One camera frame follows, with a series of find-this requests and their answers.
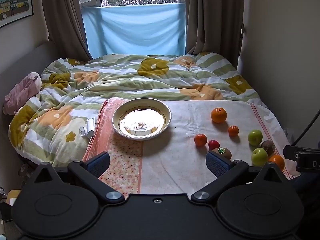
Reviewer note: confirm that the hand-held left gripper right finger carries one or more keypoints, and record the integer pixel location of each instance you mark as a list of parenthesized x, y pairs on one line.
[(216, 163)]

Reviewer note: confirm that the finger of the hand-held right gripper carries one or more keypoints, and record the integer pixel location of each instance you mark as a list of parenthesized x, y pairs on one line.
[(290, 152)]

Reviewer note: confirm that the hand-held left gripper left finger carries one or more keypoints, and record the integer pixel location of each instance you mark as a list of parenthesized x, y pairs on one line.
[(100, 163)]

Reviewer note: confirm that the kiwi with green sticker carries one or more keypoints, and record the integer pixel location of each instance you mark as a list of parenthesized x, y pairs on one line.
[(223, 153)]

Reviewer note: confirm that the small red apple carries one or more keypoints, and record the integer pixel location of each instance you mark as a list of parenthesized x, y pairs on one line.
[(214, 144)]

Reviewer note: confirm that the brown kiwi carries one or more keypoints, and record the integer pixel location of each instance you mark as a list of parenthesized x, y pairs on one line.
[(268, 147)]

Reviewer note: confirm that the small tangerine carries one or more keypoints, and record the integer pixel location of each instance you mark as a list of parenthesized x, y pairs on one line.
[(200, 140), (233, 131)]

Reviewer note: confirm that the green apple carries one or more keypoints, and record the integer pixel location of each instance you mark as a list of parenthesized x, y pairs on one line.
[(255, 137), (259, 156)]

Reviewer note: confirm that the large orange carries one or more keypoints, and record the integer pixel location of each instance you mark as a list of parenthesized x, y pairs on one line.
[(218, 115)]

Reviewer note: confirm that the cream bowl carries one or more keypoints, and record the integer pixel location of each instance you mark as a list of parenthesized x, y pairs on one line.
[(160, 107)]

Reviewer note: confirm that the small white case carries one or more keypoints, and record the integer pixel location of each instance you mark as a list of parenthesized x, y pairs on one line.
[(83, 131)]

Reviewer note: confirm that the white tube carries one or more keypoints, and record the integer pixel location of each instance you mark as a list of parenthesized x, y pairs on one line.
[(90, 127)]

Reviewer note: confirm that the white and orange towel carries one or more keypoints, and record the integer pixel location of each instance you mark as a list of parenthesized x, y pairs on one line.
[(175, 160)]

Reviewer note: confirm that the floral striped blanket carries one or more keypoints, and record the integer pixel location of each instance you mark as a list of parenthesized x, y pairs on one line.
[(125, 80)]

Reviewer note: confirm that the cardboard box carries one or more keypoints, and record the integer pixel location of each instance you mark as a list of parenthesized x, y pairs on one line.
[(13, 197)]

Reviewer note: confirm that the pink plush toy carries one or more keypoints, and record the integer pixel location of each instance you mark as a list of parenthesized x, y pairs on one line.
[(22, 90)]

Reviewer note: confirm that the grey padded headboard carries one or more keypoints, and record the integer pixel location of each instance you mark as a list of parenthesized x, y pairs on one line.
[(25, 60)]

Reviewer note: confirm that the light blue cloth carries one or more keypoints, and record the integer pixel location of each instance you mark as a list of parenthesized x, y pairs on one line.
[(135, 30)]

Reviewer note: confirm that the brown curtain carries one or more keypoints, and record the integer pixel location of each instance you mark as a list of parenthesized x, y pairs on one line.
[(62, 17), (212, 17)]

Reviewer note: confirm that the framed wall poster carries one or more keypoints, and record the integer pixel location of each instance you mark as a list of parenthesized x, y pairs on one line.
[(15, 2)]

